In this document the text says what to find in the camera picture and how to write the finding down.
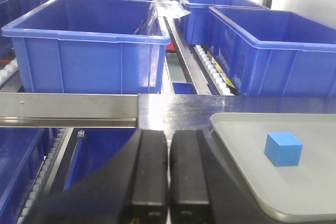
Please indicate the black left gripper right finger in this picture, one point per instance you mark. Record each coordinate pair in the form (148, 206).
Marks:
(199, 190)

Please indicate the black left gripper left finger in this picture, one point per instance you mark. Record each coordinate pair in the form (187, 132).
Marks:
(129, 187)

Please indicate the blue foam cube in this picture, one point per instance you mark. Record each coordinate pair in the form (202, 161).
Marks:
(283, 149)

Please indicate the shelf blue bin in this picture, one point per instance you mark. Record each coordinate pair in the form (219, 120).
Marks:
(94, 147)
(22, 153)

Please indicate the grey metal tray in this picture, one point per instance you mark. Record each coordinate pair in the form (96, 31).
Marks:
(302, 193)

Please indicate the white roller track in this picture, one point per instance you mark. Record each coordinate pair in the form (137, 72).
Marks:
(216, 77)

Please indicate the blue bin front right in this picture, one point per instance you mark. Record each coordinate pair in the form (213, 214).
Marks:
(273, 53)

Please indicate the blue bin front left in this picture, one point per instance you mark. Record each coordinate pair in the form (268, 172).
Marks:
(90, 46)

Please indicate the clear plastic bag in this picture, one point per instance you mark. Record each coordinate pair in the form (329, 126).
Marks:
(160, 8)

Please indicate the steel divider rail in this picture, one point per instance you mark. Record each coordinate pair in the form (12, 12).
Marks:
(190, 67)

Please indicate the steel shelf front rail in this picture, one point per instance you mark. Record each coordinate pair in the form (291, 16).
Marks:
(68, 110)

